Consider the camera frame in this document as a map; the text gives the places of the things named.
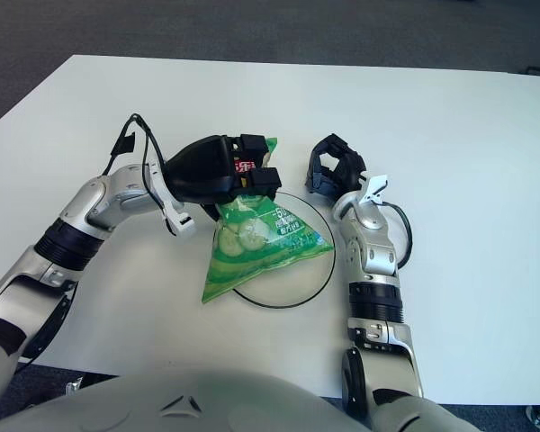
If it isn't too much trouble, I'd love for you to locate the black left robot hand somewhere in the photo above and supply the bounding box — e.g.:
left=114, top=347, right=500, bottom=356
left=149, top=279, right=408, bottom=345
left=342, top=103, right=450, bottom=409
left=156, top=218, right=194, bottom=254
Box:
left=164, top=133, right=284, bottom=221

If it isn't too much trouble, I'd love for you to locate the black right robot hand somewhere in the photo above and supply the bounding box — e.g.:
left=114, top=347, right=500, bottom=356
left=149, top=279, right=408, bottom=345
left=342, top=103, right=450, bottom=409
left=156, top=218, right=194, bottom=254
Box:
left=303, top=133, right=368, bottom=202

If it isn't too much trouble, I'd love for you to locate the green chips snack bag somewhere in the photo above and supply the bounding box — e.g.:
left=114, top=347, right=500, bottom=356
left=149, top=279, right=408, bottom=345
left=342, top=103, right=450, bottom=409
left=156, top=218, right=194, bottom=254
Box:
left=201, top=137, right=335, bottom=305

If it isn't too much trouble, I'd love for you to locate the white plate black rim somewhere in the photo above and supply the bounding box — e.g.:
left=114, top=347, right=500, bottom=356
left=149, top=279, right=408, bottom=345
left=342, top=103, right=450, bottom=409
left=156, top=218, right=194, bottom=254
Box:
left=231, top=188, right=338, bottom=311

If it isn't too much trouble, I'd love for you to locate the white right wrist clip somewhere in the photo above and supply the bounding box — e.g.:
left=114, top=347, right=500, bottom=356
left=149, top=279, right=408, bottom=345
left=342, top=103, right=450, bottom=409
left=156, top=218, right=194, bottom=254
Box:
left=358, top=174, right=392, bottom=203

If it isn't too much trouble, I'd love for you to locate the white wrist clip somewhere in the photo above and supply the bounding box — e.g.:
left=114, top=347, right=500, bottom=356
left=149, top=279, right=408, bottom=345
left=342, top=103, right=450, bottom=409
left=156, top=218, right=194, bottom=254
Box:
left=146, top=159, right=197, bottom=238
left=358, top=174, right=392, bottom=203

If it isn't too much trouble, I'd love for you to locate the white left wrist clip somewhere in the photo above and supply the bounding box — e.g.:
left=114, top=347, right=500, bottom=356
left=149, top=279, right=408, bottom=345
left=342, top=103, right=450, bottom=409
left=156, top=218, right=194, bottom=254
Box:
left=146, top=159, right=197, bottom=238

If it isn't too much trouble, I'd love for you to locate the grey robot torso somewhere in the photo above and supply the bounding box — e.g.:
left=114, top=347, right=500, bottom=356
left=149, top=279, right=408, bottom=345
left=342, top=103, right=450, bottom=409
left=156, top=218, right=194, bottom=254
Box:
left=0, top=366, right=370, bottom=432

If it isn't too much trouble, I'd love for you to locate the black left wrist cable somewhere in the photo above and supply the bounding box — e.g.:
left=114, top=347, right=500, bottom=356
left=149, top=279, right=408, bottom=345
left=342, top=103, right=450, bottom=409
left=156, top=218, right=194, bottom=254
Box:
left=101, top=114, right=176, bottom=235

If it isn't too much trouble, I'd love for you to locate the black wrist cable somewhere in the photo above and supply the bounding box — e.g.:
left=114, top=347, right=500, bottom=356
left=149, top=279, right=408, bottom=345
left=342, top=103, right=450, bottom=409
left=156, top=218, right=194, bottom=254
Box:
left=101, top=114, right=176, bottom=235
left=382, top=202, right=413, bottom=269

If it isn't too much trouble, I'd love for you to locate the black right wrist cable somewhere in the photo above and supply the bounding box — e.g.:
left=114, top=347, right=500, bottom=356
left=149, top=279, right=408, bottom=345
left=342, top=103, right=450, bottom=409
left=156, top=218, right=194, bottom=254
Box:
left=382, top=202, right=413, bottom=269

